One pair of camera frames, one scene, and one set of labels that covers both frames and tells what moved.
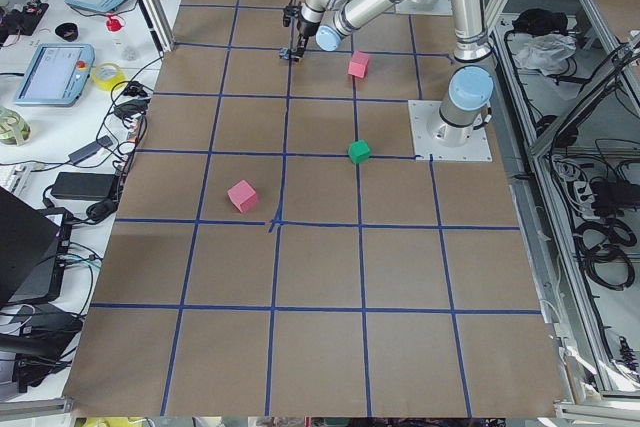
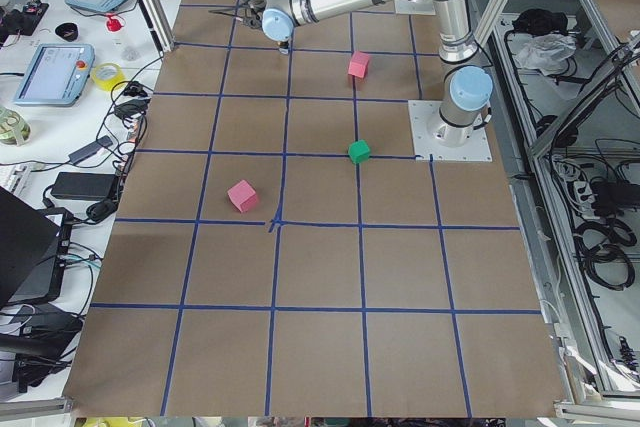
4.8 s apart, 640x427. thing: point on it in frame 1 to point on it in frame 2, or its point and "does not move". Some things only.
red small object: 113,24 does not move
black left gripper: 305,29 to 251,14
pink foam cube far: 243,196 does not move
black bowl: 68,31 does not move
